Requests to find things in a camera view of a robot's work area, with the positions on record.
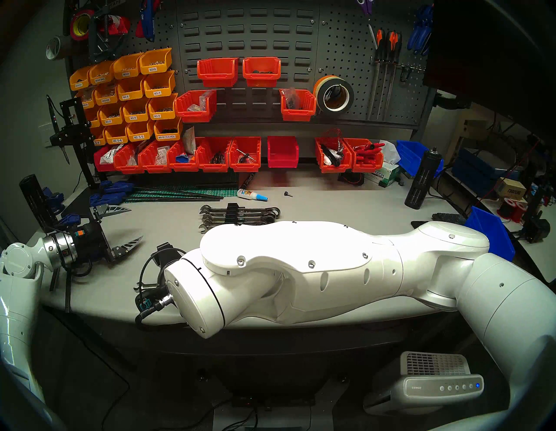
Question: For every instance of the large tape roll orange edge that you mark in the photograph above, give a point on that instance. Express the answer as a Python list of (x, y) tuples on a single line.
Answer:
[(343, 104)]

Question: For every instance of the black metal frame stand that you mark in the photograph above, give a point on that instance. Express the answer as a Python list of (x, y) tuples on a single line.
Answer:
[(74, 130)]

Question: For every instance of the red white hanging tool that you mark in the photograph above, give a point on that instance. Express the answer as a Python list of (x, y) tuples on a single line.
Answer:
[(117, 25)]

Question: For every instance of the orange black screwdriver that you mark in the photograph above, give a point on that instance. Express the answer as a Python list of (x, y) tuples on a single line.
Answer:
[(393, 43), (380, 43)]

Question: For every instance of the white Coway air purifier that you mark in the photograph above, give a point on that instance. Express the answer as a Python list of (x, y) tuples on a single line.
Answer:
[(434, 386)]

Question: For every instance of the small blue plastic part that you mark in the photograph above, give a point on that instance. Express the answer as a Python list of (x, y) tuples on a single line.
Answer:
[(182, 159)]

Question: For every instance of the white plastic parts bag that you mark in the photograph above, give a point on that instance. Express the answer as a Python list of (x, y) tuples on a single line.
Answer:
[(109, 155)]

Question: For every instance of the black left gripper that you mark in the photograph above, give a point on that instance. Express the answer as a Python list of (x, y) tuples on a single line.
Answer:
[(89, 245)]

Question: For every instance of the small orange parts bin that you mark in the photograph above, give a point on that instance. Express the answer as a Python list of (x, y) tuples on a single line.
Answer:
[(92, 119), (105, 95), (102, 74), (80, 80), (87, 100)]

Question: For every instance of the dark blue storage bin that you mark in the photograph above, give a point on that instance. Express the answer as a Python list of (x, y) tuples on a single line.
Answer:
[(478, 171)]

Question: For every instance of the small cardboard box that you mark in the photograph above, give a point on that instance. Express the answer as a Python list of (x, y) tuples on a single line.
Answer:
[(511, 189)]

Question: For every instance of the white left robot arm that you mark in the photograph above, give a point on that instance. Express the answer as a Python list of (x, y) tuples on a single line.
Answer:
[(17, 269)]

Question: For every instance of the green white glove box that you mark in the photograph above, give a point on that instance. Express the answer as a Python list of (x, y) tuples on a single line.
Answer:
[(384, 174)]

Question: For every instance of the red plastic storage bin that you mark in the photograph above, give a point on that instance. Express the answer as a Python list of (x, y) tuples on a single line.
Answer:
[(283, 154), (261, 69), (332, 168), (245, 166), (297, 114), (181, 167), (126, 167), (195, 115), (217, 71), (103, 167), (152, 167), (367, 167), (213, 166)]

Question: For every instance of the orange bin labelled M4 HEX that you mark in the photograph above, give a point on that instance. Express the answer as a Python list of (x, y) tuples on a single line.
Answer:
[(168, 129)]

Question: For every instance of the green cutting mat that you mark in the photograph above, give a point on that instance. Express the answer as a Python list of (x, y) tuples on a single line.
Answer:
[(217, 192)]

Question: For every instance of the black ribbed post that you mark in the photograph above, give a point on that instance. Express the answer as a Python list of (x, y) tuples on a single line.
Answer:
[(34, 200)]

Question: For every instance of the orange bin labelled M4-6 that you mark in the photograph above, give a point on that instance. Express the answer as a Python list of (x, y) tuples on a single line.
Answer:
[(129, 90)]

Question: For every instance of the black white marker pens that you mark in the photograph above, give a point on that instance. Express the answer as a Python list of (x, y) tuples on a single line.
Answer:
[(330, 156)]

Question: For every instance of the orange bin labelled M2.5-8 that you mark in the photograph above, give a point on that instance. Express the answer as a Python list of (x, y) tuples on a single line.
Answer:
[(99, 139)]

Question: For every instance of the chrome ratchet combination wrench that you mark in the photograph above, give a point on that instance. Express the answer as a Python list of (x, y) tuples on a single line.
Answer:
[(140, 286)]

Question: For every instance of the blue spring clamp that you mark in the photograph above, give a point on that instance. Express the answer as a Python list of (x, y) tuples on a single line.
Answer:
[(69, 220), (54, 200)]

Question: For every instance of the orange bin labelled M3X6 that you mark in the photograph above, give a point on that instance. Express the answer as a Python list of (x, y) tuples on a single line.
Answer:
[(155, 61)]

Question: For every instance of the clear plastic parts box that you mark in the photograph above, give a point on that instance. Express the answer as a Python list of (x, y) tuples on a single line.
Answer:
[(204, 101)]

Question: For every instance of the orange bin labelled M3-6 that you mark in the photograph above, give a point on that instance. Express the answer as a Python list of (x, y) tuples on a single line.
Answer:
[(161, 107)]

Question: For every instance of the orange bin labelled M3-12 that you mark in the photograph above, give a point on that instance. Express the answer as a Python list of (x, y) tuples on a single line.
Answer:
[(110, 116)]

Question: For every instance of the orange bin labelled M2.5-5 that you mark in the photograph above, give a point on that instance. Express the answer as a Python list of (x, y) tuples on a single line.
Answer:
[(140, 131)]

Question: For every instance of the thin silver hand tool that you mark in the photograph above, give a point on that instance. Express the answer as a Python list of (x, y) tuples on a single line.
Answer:
[(372, 37)]

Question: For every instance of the clear labelled parts bag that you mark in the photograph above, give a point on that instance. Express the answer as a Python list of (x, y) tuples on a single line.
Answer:
[(161, 155)]

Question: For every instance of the orange bin labelled M3X8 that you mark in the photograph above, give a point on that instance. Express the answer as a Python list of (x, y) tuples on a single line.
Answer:
[(126, 67)]

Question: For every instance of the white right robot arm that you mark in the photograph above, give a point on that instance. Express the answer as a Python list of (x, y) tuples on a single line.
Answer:
[(304, 260)]

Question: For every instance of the grey metal pegboard wall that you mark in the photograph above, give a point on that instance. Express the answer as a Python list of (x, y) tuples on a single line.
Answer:
[(295, 43)]

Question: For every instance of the black cylindrical can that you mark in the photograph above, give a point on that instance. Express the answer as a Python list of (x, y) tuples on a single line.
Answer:
[(423, 178)]

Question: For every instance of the orange bin labelled M2.5-6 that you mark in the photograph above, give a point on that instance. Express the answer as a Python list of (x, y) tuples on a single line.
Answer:
[(116, 135)]

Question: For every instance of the small black electronic module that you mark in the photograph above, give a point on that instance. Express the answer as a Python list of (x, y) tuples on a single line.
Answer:
[(351, 178)]

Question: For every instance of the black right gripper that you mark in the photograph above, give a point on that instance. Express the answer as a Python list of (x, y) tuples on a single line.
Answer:
[(164, 254)]

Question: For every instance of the orange bin labelled M3-8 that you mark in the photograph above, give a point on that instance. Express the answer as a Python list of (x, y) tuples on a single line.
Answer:
[(135, 112)]

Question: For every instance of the black marker pen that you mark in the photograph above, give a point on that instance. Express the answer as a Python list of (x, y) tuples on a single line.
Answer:
[(247, 180)]

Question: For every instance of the red yellow tape roll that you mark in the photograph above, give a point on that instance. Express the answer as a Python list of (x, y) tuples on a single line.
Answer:
[(77, 26)]

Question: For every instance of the grey duct tape roll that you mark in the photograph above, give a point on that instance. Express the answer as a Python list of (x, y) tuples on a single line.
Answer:
[(54, 48)]

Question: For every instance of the blue plastic storage bin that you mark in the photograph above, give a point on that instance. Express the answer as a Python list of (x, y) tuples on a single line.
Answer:
[(412, 154), (495, 234)]

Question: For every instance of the black monitor screen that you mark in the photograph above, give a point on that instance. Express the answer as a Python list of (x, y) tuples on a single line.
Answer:
[(499, 52)]

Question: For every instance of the white glue bottle blue cap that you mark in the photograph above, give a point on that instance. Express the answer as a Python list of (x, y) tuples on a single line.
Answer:
[(249, 194)]

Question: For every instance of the orange bin labelled M3-4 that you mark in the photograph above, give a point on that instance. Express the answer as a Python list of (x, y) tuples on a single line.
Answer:
[(158, 84)]

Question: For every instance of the black metal hanging clamp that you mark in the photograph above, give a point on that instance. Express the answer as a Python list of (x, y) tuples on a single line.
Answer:
[(100, 43)]

